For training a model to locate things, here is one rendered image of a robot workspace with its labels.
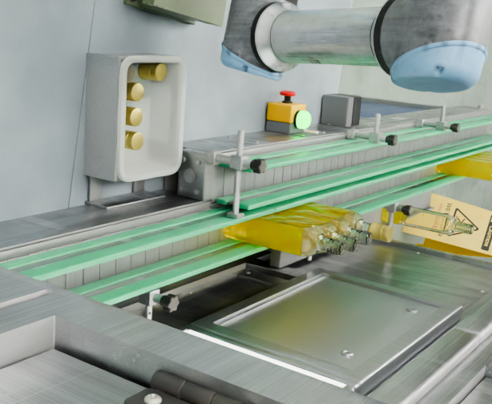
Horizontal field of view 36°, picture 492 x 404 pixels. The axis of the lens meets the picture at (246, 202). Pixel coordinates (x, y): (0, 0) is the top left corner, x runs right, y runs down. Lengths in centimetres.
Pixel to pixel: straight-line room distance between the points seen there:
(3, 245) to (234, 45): 51
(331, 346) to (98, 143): 55
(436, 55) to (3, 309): 68
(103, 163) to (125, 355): 97
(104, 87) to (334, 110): 87
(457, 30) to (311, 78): 107
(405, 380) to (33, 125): 74
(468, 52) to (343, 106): 108
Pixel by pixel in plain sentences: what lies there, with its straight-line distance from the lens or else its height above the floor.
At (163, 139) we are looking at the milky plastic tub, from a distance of 150.
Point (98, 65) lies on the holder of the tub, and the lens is 139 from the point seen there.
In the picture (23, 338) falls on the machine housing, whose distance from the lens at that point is 47.
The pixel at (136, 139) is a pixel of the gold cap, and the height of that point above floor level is 81.
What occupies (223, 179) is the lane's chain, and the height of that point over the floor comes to 88.
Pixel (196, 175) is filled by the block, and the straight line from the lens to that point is 150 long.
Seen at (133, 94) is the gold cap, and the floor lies 81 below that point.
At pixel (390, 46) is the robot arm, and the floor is 133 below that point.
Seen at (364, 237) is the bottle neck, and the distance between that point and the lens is 156.
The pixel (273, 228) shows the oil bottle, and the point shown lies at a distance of 151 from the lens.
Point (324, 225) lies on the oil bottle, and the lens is 154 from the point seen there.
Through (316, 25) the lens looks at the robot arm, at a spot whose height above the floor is 117.
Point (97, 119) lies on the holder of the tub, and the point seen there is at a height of 78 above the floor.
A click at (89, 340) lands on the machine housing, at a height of 146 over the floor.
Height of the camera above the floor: 176
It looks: 33 degrees down
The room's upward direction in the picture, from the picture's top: 103 degrees clockwise
